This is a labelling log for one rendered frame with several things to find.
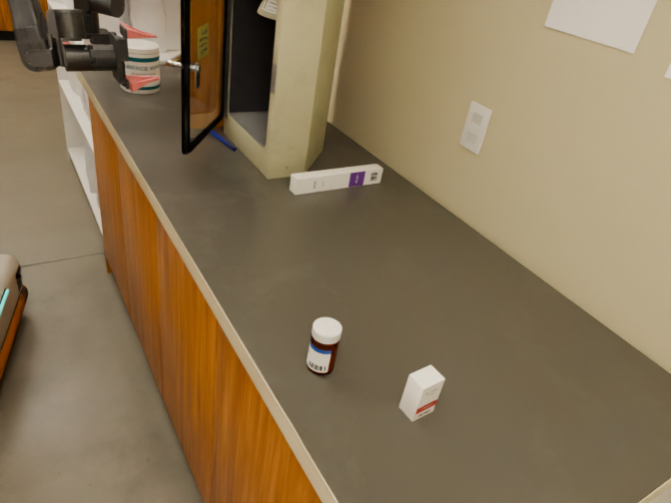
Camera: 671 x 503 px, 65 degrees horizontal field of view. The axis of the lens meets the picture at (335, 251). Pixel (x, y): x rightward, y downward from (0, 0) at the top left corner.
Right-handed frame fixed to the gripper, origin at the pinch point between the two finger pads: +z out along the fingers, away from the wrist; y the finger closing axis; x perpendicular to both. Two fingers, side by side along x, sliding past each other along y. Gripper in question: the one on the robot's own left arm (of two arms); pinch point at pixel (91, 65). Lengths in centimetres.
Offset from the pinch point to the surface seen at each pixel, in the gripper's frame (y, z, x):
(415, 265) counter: 48, 15, -92
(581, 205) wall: 77, -3, -105
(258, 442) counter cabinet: 7, 38, -105
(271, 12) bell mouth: 36, -23, -35
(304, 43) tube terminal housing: 40, -19, -46
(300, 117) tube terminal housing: 41, -1, -46
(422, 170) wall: 77, 12, -58
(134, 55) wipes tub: 16.5, 3.3, 22.6
